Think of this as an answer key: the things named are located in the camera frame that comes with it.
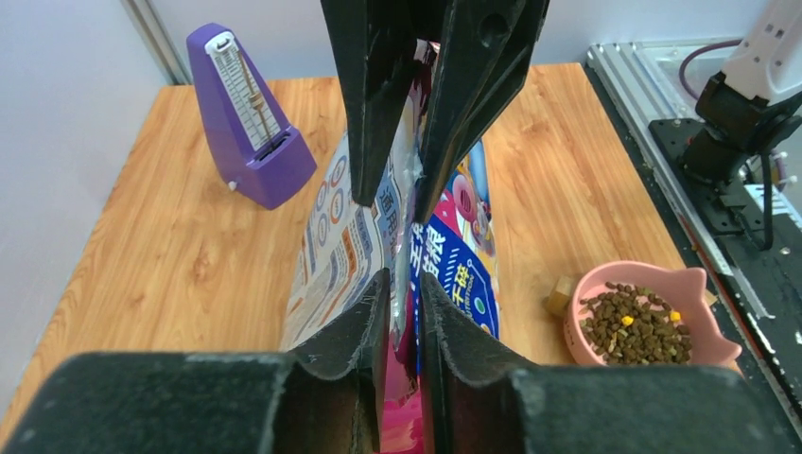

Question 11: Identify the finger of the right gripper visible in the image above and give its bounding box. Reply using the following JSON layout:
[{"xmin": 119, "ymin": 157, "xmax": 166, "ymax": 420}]
[
  {"xmin": 414, "ymin": 1, "xmax": 549, "ymax": 223},
  {"xmin": 321, "ymin": 0, "xmax": 417, "ymax": 206}
]

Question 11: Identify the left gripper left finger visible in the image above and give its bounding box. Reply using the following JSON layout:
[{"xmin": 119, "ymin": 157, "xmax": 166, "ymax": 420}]
[{"xmin": 4, "ymin": 270, "xmax": 391, "ymax": 453}]

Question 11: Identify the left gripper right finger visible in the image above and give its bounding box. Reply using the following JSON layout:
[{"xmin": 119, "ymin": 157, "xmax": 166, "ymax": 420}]
[{"xmin": 418, "ymin": 273, "xmax": 801, "ymax": 453}]

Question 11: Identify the pink blue pet food bag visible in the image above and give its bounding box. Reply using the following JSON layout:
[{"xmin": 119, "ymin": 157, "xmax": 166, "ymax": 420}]
[{"xmin": 281, "ymin": 41, "xmax": 499, "ymax": 453}]

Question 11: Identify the right pink pet bowl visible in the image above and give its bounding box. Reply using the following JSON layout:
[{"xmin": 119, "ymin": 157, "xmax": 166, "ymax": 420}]
[{"xmin": 544, "ymin": 261, "xmax": 741, "ymax": 367}]

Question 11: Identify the brown kibble in right bowl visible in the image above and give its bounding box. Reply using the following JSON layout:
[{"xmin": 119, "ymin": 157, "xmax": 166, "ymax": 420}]
[{"xmin": 579, "ymin": 282, "xmax": 693, "ymax": 365}]

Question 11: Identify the purple box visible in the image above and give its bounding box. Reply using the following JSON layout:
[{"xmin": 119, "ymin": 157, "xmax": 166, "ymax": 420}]
[{"xmin": 186, "ymin": 23, "xmax": 317, "ymax": 210}]

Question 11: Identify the aluminium rail frame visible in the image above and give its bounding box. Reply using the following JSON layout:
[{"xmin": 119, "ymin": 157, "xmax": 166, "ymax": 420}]
[{"xmin": 585, "ymin": 37, "xmax": 802, "ymax": 302}]

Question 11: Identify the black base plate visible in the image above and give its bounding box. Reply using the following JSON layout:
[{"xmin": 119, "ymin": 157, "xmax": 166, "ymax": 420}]
[{"xmin": 584, "ymin": 64, "xmax": 801, "ymax": 432}]

